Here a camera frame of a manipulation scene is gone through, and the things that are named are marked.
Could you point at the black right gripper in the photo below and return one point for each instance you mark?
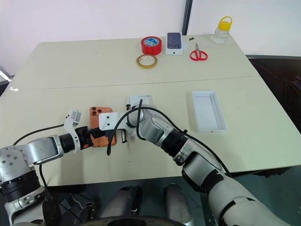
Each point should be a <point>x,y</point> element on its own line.
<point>111,137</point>

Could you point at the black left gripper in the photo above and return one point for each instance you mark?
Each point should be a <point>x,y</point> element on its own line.
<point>83,137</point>

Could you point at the orange smartphone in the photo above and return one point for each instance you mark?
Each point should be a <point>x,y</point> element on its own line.
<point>95,114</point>

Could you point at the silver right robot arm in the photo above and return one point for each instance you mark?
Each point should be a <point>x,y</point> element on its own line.
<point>152,129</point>

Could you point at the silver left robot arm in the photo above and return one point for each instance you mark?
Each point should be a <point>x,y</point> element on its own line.
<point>42,147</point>

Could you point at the white phone box base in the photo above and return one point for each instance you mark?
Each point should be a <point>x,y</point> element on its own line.
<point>143,100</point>

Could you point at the white phone box lid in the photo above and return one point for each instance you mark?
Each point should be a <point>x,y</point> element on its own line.
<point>208,110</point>

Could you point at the white printed phone box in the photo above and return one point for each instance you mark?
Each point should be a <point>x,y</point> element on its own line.
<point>174,43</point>

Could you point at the clear jar yellow lid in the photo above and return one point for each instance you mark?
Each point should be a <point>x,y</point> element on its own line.
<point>221,33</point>

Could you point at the dark rounded grey robot leg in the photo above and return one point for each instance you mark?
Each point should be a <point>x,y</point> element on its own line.
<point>176,202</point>
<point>122,202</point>

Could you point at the yellow tape roll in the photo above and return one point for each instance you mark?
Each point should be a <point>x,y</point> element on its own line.
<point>138,61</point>

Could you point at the red tape roll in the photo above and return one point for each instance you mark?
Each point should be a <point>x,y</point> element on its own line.
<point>151,47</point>

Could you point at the grey metal bar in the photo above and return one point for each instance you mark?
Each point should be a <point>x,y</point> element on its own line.
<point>4,76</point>

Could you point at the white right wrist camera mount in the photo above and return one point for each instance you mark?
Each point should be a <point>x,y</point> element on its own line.
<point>113,118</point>

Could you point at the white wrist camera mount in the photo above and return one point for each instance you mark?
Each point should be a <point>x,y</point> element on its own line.
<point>113,118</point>
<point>70,122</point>

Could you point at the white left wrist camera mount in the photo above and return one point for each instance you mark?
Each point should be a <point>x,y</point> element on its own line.
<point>70,122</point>

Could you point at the dark window frame post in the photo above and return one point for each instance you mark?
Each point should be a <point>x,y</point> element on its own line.
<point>187,16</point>

